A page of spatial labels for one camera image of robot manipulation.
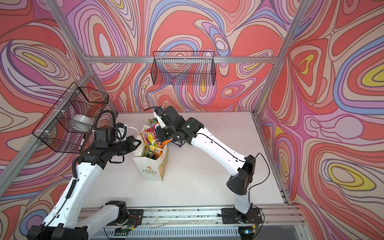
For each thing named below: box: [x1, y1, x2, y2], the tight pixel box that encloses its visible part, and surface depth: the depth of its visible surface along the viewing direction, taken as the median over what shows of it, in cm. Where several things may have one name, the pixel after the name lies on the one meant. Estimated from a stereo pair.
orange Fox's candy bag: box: [141, 123, 171, 160], surface depth 73 cm
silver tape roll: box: [72, 114, 94, 126], surface depth 75 cm
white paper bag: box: [132, 125, 169, 182], surface depth 75 cm
